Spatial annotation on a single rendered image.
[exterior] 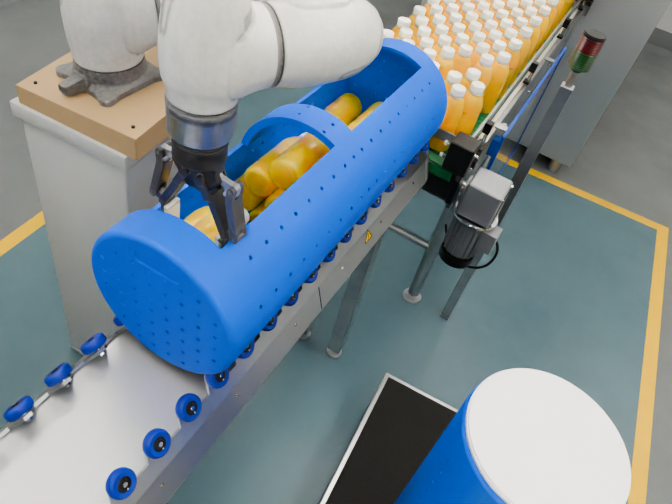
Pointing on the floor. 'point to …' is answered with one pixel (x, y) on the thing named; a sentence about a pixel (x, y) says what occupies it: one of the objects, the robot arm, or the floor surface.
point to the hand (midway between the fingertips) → (196, 237)
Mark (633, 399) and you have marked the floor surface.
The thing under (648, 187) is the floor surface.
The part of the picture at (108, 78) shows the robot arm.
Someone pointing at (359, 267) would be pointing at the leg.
